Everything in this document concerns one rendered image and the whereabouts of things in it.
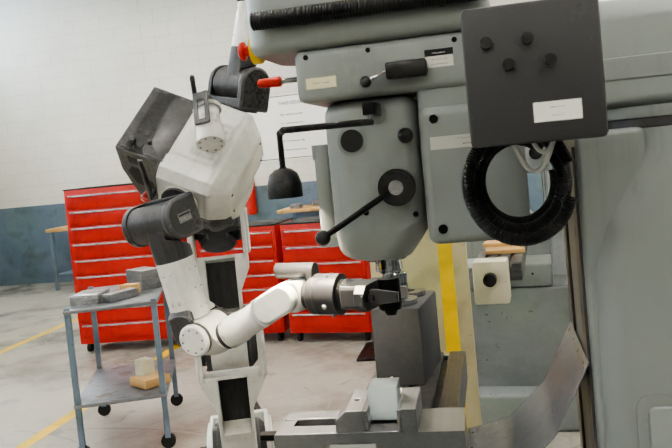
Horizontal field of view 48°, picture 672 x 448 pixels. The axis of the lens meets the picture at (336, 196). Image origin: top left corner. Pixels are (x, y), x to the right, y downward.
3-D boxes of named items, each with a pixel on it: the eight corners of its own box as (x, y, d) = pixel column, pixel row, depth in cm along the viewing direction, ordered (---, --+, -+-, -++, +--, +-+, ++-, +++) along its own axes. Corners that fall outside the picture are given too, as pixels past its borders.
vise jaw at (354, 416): (336, 433, 137) (333, 411, 137) (347, 409, 149) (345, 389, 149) (368, 432, 136) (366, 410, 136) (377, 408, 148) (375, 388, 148)
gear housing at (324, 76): (297, 103, 146) (291, 51, 145) (324, 109, 169) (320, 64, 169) (474, 84, 139) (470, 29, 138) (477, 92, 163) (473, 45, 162)
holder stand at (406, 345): (376, 385, 186) (369, 304, 185) (397, 359, 207) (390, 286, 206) (425, 385, 182) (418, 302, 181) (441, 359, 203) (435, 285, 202)
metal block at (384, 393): (370, 420, 139) (367, 388, 139) (374, 409, 145) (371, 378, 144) (399, 419, 138) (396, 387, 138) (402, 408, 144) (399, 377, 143)
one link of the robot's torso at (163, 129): (123, 229, 206) (95, 158, 175) (181, 134, 222) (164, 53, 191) (223, 269, 202) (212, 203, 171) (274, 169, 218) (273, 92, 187)
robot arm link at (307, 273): (318, 319, 160) (271, 318, 166) (340, 306, 170) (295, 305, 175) (311, 267, 159) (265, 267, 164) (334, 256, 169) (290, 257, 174)
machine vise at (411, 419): (274, 475, 138) (268, 416, 138) (293, 443, 153) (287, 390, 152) (469, 471, 132) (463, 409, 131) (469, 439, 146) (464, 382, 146)
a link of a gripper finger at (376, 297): (399, 304, 154) (371, 304, 157) (398, 288, 154) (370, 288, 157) (396, 306, 152) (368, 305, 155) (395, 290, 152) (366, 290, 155)
